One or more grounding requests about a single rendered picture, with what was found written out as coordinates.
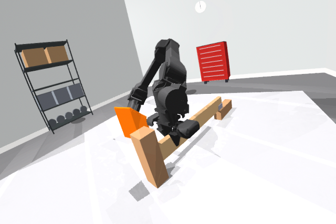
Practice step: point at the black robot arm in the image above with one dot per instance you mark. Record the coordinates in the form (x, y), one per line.
(169, 89)

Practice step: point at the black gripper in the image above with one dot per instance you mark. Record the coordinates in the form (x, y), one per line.
(167, 120)

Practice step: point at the long wooden rail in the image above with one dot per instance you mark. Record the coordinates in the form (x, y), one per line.
(166, 144)

